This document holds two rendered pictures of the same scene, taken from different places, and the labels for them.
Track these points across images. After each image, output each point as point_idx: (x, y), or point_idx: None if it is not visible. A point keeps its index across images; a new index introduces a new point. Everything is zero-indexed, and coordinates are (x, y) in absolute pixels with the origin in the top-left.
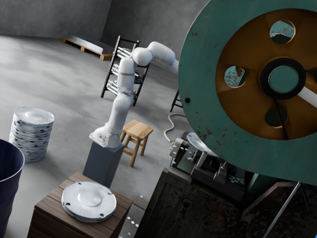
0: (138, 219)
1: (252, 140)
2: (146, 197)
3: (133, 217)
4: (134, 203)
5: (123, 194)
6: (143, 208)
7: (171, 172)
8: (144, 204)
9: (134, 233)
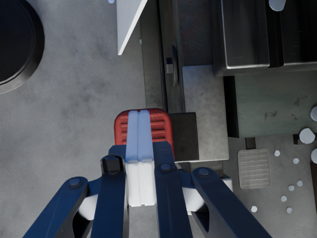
0: (230, 156)
1: None
2: None
3: (235, 167)
4: (269, 180)
5: (191, 218)
6: (269, 157)
7: None
8: (254, 163)
9: (268, 146)
